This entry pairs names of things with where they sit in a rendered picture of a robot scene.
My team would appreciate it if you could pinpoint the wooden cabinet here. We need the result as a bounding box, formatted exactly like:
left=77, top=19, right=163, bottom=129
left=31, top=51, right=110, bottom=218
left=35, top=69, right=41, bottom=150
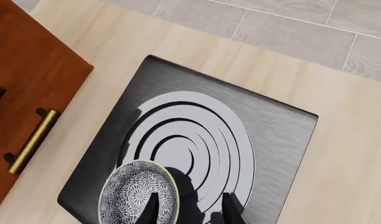
left=0, top=0, right=95, bottom=197

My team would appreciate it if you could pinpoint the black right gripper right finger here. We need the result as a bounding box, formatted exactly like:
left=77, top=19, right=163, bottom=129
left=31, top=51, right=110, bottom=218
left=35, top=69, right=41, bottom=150
left=222, top=192, right=247, bottom=224

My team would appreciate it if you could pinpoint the black patterned bowl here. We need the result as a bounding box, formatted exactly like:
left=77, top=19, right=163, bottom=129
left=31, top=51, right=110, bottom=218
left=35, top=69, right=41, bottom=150
left=98, top=159, right=181, bottom=224

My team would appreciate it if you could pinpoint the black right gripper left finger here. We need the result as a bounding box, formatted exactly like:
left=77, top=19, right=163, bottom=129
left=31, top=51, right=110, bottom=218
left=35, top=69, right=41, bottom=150
left=141, top=192, right=162, bottom=224

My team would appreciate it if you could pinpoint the flat black stove plate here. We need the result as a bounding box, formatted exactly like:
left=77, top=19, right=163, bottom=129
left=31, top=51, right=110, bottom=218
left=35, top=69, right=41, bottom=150
left=57, top=54, right=319, bottom=224

